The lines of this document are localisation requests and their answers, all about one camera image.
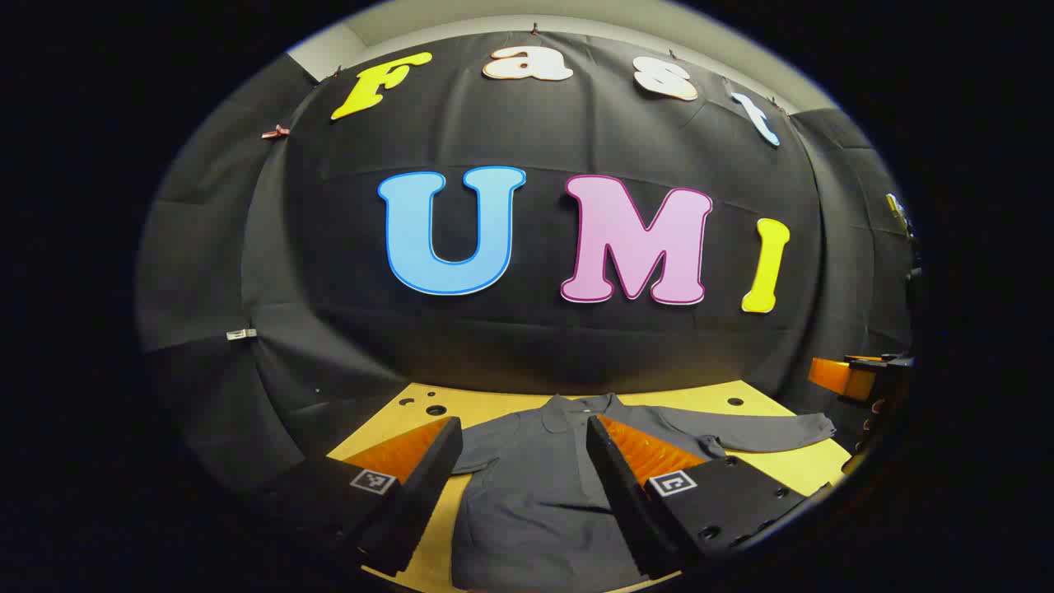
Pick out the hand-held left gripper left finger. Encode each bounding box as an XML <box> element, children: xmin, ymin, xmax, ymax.
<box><xmin>272</xmin><ymin>416</ymin><xmax>464</xmax><ymax>577</ymax></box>

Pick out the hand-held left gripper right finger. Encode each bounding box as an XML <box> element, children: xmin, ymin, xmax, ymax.
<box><xmin>586</xmin><ymin>414</ymin><xmax>812</xmax><ymax>580</ymax></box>

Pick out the grey long-sleeved collared shirt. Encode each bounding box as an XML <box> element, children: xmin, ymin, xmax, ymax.
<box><xmin>449</xmin><ymin>394</ymin><xmax>837</xmax><ymax>593</ymax></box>

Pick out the black backdrop cloth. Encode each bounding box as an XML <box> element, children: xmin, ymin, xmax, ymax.
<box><xmin>136</xmin><ymin>33</ymin><xmax>919</xmax><ymax>495</ymax></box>

